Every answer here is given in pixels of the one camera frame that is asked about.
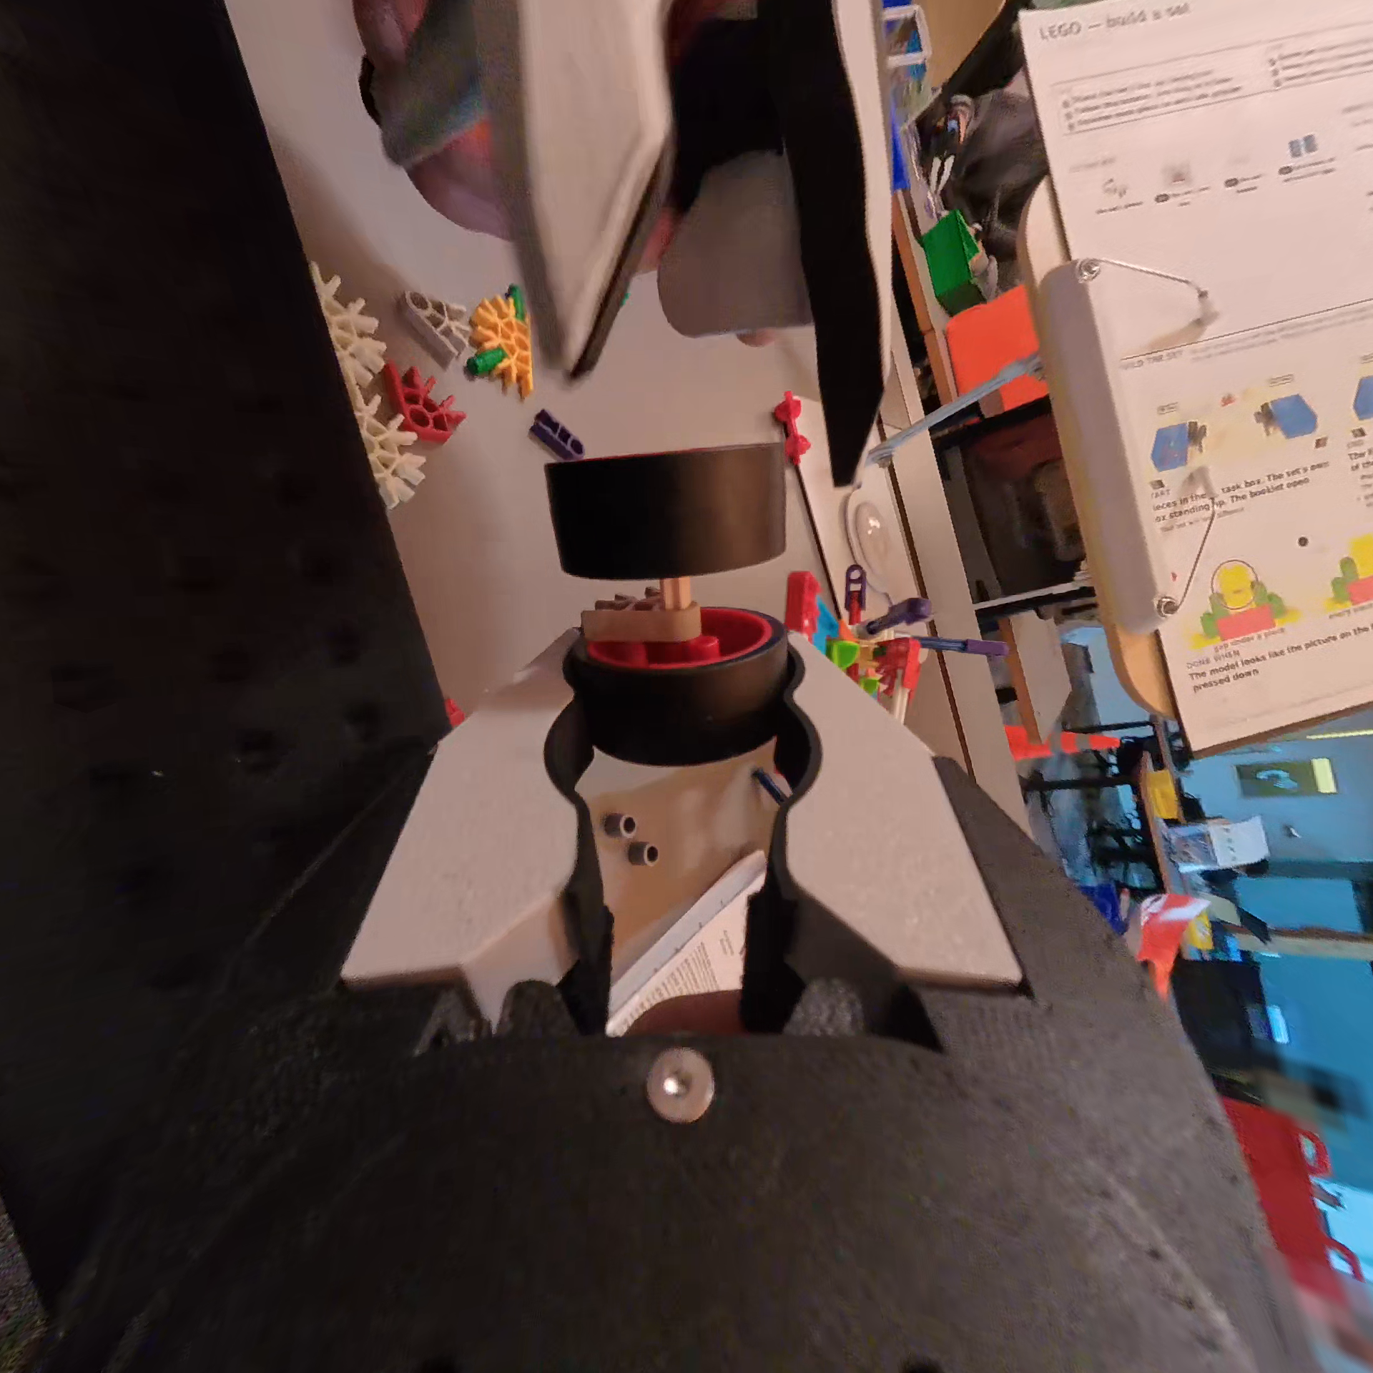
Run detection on white snowflake connector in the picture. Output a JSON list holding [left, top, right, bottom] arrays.
[[311, 263, 388, 392], [355, 391, 430, 510]]

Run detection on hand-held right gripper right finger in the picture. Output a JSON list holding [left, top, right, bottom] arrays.
[[738, 633, 1029, 1036]]

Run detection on yellow fan connector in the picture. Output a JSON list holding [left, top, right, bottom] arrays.
[[470, 294, 537, 400]]

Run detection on printed instruction sheet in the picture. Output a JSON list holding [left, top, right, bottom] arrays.
[[1019, 0, 1373, 757]]

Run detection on white instruction booklet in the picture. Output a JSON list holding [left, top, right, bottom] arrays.
[[607, 850, 769, 1036]]

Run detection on red container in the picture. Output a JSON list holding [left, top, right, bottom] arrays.
[[1221, 1097, 1367, 1283]]

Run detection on red fan connector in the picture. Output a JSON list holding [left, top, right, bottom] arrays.
[[385, 363, 468, 443]]

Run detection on black perforated chair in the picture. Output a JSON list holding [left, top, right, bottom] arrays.
[[0, 0, 453, 968]]

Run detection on colourful construction toy model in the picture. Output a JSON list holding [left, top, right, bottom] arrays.
[[783, 562, 1011, 731]]

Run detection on person's right hand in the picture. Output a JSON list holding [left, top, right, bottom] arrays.
[[628, 992, 744, 1038]]

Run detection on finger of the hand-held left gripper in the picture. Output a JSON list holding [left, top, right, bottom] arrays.
[[474, 0, 680, 379], [765, 0, 896, 487]]

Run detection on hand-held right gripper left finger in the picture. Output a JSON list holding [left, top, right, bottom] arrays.
[[342, 633, 618, 1036]]

